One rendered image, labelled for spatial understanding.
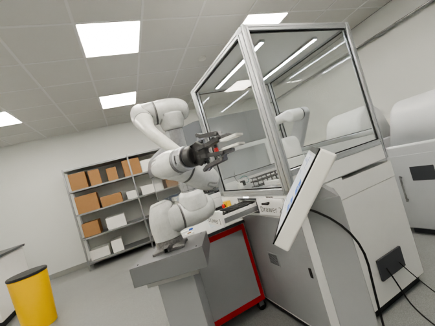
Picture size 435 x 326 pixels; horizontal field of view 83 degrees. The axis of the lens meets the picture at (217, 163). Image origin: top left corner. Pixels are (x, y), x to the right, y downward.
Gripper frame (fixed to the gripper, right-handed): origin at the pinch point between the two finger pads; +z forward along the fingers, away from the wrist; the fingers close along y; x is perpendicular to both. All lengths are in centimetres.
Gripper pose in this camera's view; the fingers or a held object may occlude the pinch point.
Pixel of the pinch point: (232, 141)
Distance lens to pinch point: 72.9
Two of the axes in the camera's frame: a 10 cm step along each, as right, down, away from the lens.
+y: -2.2, -9.7, 0.7
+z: 7.0, -2.1, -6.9
